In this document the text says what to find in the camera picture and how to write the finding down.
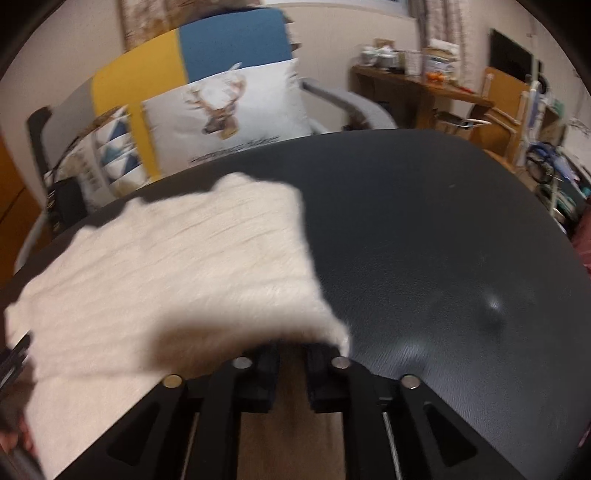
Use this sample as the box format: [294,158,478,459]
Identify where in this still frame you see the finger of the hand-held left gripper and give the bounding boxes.
[0,335,32,393]

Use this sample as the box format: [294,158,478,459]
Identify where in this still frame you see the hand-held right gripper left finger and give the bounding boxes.
[60,344,280,480]

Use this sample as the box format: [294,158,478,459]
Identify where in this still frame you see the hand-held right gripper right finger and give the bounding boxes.
[305,344,525,480]

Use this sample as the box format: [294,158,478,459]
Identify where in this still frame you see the cream knit sweater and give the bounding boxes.
[4,172,352,480]

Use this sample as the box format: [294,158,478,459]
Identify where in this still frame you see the person's left hand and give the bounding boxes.
[0,412,37,457]

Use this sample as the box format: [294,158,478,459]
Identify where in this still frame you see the black handbag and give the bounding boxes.
[46,178,88,232]

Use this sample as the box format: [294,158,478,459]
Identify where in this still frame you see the wooden panelled wardrobe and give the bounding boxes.
[0,134,51,273]

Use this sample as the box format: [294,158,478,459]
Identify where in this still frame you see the black upright board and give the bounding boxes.
[28,106,52,185]

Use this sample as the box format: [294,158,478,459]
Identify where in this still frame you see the triangle pattern cushion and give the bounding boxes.
[44,105,148,217]

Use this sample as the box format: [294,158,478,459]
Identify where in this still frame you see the white deer print cushion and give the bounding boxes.
[141,58,315,178]

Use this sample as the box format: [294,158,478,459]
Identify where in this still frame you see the pink cloth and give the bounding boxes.
[571,226,591,278]

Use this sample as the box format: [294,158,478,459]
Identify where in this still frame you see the wooden side table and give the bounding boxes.
[348,65,495,139]

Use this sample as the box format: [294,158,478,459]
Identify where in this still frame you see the grey yellow blue sofa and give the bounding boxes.
[14,7,398,273]

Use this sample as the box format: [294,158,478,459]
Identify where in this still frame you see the light wooden chair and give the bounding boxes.
[471,67,532,160]

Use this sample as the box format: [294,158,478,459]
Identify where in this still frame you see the white shelf rack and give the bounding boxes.
[517,78,570,222]

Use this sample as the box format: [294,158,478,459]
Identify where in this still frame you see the black television screen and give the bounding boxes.
[488,28,534,84]

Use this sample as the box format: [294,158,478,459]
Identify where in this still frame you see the light curtain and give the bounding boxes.
[418,0,467,49]

